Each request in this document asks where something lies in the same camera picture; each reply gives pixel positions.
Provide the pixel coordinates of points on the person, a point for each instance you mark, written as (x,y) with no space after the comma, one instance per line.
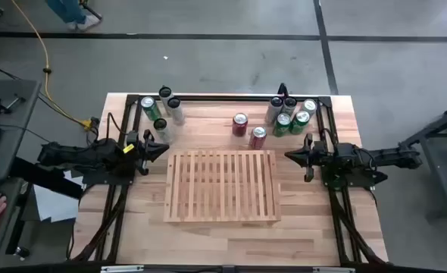
(68,9)

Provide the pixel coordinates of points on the white paper sheet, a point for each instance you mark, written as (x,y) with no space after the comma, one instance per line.
(53,204)

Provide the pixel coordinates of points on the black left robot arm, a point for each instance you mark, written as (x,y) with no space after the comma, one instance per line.
(94,155)

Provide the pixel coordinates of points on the black beam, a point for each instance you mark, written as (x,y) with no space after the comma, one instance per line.
(38,176)

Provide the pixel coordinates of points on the slim white energy can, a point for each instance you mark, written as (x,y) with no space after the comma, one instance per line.
(177,115)
(273,113)
(289,103)
(164,93)
(163,132)

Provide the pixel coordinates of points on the white and pink can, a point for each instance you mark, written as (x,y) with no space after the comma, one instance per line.
(309,106)

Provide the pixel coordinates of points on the grey metal stand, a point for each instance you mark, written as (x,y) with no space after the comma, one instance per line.
(439,167)

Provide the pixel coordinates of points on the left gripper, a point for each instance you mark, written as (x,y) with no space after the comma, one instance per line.
(145,161)

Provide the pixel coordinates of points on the green soda can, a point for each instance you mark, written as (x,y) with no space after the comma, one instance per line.
(151,110)
(282,127)
(299,123)

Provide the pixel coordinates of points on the grey desk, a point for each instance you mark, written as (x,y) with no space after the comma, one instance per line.
(15,144)

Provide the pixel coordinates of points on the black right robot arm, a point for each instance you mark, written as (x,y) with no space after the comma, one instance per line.
(360,157)

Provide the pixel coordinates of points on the black metal table frame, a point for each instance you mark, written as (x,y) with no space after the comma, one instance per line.
(227,98)

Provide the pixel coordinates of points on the silver bracket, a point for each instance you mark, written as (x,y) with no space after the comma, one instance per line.
(121,269)
(333,270)

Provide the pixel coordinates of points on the yellow tape tag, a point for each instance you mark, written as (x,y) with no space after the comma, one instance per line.
(129,148)

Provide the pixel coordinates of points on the red soda can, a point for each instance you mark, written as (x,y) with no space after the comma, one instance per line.
(240,127)
(257,140)

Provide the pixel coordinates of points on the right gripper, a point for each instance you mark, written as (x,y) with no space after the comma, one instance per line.
(316,157)

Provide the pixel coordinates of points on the wooden slatted shelf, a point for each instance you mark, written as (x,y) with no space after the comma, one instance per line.
(223,189)

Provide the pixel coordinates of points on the black caster wheel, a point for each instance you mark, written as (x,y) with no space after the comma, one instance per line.
(22,252)

